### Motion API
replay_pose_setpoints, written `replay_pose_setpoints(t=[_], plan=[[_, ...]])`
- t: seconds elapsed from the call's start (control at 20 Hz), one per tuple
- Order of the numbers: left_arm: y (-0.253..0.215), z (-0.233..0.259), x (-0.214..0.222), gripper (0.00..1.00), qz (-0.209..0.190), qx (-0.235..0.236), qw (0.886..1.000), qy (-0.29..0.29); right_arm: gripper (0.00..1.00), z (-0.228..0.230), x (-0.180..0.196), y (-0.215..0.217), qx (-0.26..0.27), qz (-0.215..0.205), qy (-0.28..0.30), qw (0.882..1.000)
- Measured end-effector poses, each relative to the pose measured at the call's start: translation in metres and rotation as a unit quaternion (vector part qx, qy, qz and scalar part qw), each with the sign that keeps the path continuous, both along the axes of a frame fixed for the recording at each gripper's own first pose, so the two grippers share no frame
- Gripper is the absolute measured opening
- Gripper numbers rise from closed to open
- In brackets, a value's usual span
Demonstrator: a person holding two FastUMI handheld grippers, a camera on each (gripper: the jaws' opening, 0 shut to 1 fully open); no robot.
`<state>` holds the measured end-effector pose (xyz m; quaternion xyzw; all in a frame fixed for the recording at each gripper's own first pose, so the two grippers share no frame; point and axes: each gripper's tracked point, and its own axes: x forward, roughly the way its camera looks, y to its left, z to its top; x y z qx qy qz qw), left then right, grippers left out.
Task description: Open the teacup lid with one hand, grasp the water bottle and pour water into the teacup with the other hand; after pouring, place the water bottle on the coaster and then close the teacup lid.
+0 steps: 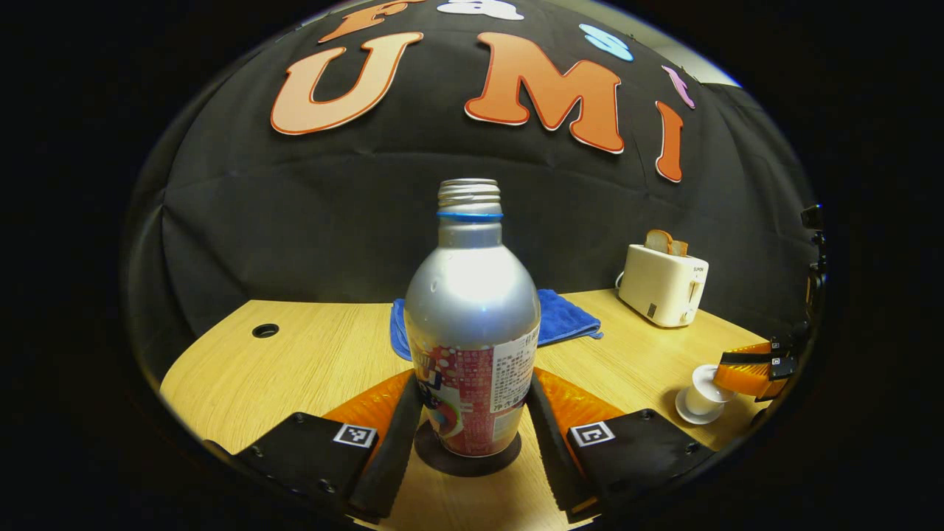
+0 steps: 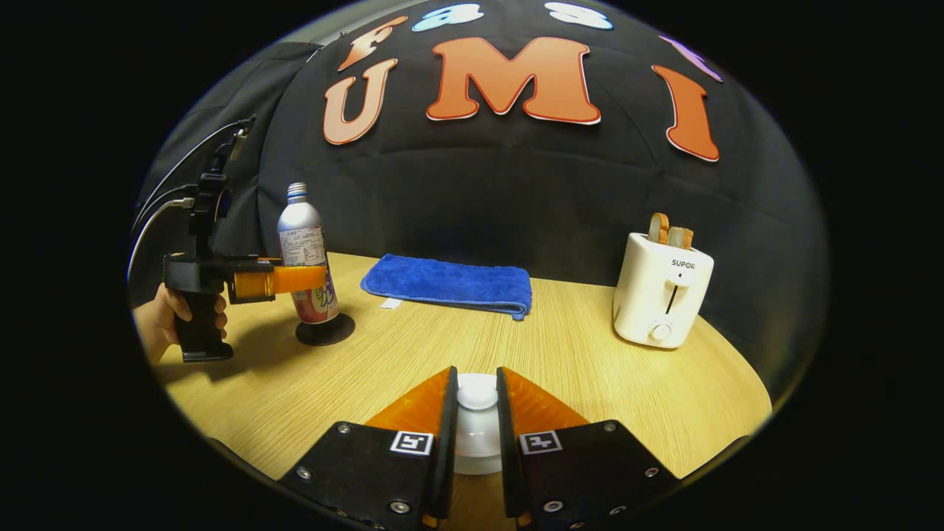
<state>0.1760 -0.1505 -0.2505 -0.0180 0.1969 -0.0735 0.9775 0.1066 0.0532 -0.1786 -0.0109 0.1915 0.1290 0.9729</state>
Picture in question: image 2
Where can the white toaster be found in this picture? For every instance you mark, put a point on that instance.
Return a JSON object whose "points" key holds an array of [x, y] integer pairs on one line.
{"points": [[660, 295]]}

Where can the white teacup lid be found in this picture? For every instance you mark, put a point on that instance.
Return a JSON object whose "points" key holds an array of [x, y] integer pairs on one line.
{"points": [[477, 435]]}

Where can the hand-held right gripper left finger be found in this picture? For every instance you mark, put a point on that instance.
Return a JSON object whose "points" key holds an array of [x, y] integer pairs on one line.
{"points": [[448, 457]]}

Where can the blue folded towel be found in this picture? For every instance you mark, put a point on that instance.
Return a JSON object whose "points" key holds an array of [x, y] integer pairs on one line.
{"points": [[450, 284]]}

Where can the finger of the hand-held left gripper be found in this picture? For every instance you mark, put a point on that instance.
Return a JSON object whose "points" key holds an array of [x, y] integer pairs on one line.
{"points": [[295, 279]]}

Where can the dark round coaster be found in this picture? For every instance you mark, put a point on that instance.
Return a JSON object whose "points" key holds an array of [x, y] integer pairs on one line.
{"points": [[328, 333]]}

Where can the silver water bottle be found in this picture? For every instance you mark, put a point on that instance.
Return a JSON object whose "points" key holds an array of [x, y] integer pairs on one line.
{"points": [[301, 228]]}

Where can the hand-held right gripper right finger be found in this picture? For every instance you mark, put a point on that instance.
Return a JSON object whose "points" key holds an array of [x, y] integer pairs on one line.
{"points": [[507, 457]]}

